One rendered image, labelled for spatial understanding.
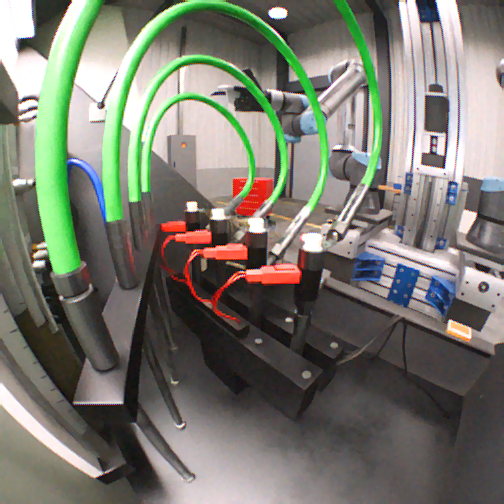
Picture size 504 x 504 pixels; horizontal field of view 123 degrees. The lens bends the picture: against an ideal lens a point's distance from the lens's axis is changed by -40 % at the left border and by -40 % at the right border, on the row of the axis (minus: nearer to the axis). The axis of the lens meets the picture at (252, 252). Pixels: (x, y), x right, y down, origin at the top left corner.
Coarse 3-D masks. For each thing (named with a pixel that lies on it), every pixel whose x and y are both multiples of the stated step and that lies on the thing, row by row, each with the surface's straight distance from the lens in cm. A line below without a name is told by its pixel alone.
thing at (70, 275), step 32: (96, 0) 13; (64, 32) 12; (352, 32) 35; (64, 64) 11; (64, 96) 11; (64, 128) 11; (64, 160) 11; (64, 192) 10; (64, 224) 10; (64, 256) 11; (64, 288) 11
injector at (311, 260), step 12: (300, 252) 23; (312, 252) 22; (324, 252) 23; (300, 264) 23; (312, 264) 23; (300, 276) 24; (312, 276) 23; (300, 288) 24; (312, 288) 24; (300, 300) 25; (312, 300) 25; (300, 312) 26; (300, 324) 27; (300, 336) 29; (300, 348) 30
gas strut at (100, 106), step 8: (168, 0) 58; (160, 8) 56; (168, 8) 57; (152, 16) 54; (112, 80) 45; (104, 96) 44; (96, 104) 43; (104, 104) 43; (96, 112) 43; (104, 112) 43; (96, 120) 43; (104, 120) 43
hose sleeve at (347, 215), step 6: (360, 186) 32; (366, 186) 33; (354, 192) 32; (360, 192) 32; (366, 192) 32; (354, 198) 31; (360, 198) 31; (348, 204) 30; (354, 204) 30; (360, 204) 31; (342, 210) 29; (348, 210) 29; (354, 210) 29; (342, 216) 28; (348, 216) 28; (354, 216) 29; (348, 222) 28
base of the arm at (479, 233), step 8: (480, 216) 87; (472, 224) 90; (480, 224) 86; (488, 224) 85; (496, 224) 85; (472, 232) 87; (480, 232) 85; (488, 232) 85; (496, 232) 85; (472, 240) 86; (480, 240) 84; (488, 240) 84; (496, 240) 85; (488, 248) 85; (496, 248) 86
